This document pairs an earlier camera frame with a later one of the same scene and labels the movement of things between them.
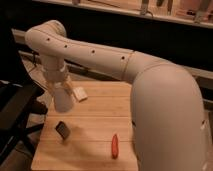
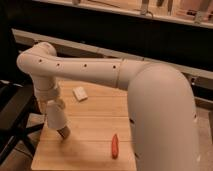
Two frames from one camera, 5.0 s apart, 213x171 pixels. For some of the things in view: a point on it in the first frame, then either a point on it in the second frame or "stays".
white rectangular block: x=80 y=94 stays
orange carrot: x=114 y=146 stays
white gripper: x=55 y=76 → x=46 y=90
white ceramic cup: x=63 y=99 → x=55 y=116
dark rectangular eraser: x=62 y=130 stays
